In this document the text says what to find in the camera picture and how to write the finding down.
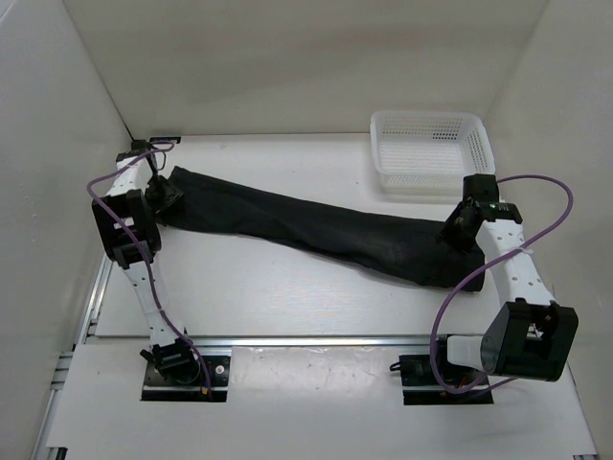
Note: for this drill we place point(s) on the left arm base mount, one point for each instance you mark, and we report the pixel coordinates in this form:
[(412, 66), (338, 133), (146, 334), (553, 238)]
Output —
[(190, 387)]

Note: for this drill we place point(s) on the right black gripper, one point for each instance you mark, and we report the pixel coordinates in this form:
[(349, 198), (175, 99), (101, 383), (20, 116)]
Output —
[(447, 234)]

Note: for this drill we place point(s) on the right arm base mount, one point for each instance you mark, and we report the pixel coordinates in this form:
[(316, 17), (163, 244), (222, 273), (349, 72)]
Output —
[(420, 387)]

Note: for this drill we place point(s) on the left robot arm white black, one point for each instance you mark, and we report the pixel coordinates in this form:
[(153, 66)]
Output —
[(128, 206)]

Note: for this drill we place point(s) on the white perforated plastic basket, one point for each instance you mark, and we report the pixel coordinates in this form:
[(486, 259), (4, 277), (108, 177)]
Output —
[(428, 152)]

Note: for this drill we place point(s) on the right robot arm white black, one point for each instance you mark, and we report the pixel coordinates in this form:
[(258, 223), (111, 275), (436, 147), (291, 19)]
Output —
[(532, 334)]

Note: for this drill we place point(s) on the black trousers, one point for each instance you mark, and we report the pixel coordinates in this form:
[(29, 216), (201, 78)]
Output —
[(408, 249)]

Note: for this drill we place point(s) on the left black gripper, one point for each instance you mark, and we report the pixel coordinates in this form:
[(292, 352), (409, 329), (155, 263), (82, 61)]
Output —
[(171, 195)]

